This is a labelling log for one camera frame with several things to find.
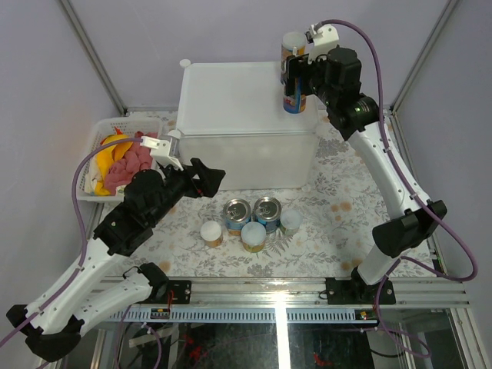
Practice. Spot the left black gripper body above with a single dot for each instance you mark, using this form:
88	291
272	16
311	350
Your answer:
176	187

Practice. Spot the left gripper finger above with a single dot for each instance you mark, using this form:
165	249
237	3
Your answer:
195	173
215	177

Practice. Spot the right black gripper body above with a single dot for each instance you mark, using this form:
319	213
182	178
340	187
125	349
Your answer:
315	81

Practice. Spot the blue can pull-tab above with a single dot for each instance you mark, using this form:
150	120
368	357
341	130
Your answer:
267	211
237	213

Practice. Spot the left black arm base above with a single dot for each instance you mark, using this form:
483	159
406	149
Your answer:
175	292

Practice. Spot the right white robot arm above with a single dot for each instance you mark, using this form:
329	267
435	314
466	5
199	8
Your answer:
409	208

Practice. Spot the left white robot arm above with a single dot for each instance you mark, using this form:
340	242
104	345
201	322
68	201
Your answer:
54	324

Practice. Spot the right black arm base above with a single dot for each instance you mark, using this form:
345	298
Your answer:
349	291

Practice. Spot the pink cloth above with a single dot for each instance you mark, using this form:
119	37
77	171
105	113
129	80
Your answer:
136	159

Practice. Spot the short can white lid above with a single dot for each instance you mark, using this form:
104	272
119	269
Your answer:
211	233

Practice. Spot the yellow cloth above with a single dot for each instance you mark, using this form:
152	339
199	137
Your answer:
107	157

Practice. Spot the white patterned cloth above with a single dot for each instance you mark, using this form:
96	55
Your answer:
94	183

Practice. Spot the white plastic storage cabinet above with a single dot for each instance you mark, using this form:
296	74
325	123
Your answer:
231	117

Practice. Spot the short can clear lid front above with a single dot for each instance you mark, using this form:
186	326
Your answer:
253	236

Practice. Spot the white plastic laundry basket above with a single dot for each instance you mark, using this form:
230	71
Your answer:
127	126

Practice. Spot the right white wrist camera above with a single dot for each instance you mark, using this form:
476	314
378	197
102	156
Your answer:
323	38

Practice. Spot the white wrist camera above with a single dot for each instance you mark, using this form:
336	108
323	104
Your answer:
323	38
165	150

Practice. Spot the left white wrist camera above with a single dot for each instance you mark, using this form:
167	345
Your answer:
165	150

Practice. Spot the aluminium front rail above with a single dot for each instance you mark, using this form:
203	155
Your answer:
258	300

